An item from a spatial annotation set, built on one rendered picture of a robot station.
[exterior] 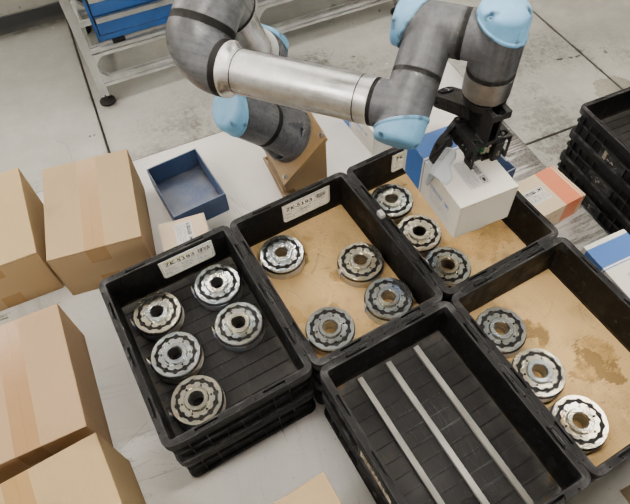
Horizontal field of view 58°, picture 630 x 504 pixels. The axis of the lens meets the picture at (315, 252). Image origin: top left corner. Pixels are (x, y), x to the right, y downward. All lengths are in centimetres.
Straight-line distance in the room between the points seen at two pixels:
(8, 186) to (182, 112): 150
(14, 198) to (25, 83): 194
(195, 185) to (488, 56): 101
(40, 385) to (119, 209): 45
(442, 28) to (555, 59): 247
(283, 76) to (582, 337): 80
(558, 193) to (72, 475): 127
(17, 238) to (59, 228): 10
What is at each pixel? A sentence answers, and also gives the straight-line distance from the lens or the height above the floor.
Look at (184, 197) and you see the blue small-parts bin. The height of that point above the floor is 70.
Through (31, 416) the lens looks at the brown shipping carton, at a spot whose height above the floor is 86.
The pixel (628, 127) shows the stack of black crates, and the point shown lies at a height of 49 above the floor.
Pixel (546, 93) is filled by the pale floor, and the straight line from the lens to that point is 313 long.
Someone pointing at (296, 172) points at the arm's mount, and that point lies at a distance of 152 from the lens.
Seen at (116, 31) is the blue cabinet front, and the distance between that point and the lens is 301.
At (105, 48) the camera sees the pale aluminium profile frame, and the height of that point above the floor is 30.
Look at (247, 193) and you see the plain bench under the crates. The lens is 163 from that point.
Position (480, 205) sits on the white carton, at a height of 112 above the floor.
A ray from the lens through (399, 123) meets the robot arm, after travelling 86.
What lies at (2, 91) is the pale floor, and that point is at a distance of 352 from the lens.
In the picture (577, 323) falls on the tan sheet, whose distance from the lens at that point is 133.
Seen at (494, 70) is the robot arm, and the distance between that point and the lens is 91.
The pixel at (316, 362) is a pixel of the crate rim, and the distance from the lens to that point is 109.
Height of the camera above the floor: 193
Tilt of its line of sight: 56 degrees down
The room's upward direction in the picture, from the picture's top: 4 degrees counter-clockwise
